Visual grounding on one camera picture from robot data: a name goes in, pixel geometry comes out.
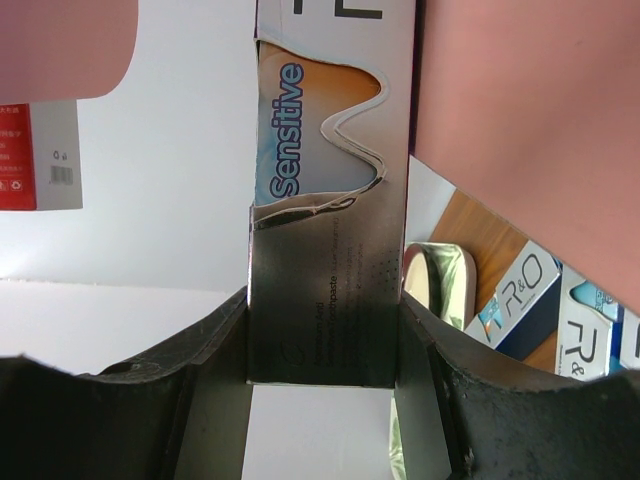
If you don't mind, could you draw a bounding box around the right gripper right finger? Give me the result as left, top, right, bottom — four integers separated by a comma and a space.
394, 295, 639, 479

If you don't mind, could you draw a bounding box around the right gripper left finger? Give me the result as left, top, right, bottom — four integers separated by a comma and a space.
1, 291, 250, 479

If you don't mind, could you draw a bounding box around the dark red toothpaste box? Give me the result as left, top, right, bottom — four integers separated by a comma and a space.
0, 100, 83, 211

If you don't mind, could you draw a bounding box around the silver r&o box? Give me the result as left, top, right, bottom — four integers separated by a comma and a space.
465, 241, 562, 361
555, 265, 624, 381
247, 0, 417, 388

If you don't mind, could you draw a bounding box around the pink three-tier shelf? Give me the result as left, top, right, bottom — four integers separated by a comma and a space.
1, 1, 639, 299

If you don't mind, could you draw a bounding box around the silver R&O box top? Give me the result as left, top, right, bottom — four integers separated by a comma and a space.
465, 241, 562, 361

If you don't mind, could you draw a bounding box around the floral leaf pattern tray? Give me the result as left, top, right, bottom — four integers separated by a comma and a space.
388, 241, 479, 480

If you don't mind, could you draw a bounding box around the red rimmed beige plate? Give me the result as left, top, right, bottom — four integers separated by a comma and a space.
404, 250, 431, 309

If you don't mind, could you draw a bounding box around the silver R&O box diagonal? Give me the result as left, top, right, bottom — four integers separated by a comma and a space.
620, 310, 640, 370

